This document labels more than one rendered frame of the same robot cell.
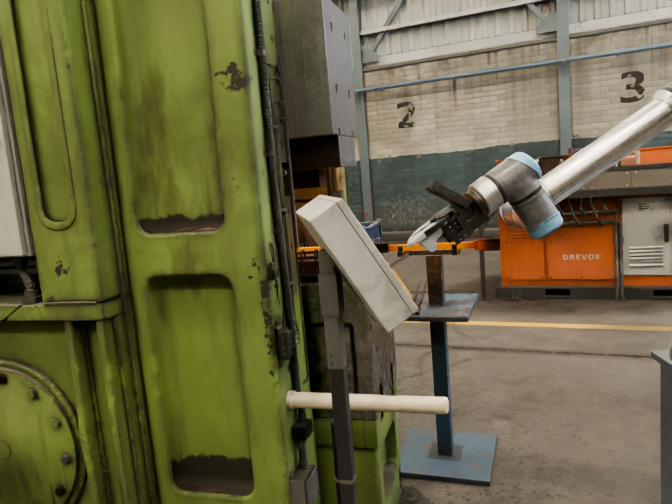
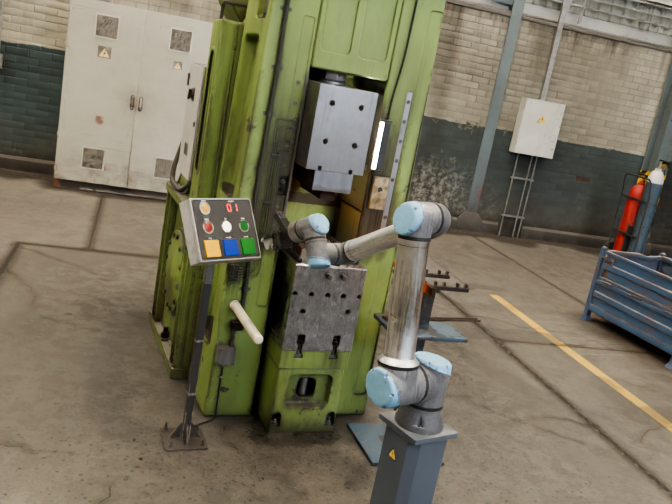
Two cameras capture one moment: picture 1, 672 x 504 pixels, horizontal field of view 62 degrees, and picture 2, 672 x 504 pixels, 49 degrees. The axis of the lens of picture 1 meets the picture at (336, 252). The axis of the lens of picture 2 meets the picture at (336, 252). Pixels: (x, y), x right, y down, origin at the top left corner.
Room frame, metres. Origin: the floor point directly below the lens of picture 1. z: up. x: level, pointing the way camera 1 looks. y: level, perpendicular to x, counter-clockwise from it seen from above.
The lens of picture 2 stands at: (-0.43, -2.79, 1.83)
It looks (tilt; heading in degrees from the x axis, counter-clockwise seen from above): 14 degrees down; 49
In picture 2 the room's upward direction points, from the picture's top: 11 degrees clockwise
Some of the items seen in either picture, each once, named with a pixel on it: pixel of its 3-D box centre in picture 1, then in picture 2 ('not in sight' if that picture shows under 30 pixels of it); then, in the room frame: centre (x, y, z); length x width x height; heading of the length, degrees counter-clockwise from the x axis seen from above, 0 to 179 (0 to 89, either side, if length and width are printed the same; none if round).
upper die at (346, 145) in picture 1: (287, 157); (318, 173); (1.88, 0.14, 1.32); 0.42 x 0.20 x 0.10; 73
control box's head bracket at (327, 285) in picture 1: (344, 283); not in sight; (1.27, -0.01, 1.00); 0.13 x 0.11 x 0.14; 163
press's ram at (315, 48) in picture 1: (284, 82); (334, 126); (1.92, 0.12, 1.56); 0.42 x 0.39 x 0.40; 73
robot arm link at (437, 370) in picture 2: not in sight; (427, 378); (1.60, -1.09, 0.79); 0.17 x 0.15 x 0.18; 1
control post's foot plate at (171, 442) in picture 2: not in sight; (184, 431); (1.26, 0.02, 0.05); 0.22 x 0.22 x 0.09; 73
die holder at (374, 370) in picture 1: (306, 334); (306, 290); (1.93, 0.13, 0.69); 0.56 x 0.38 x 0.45; 73
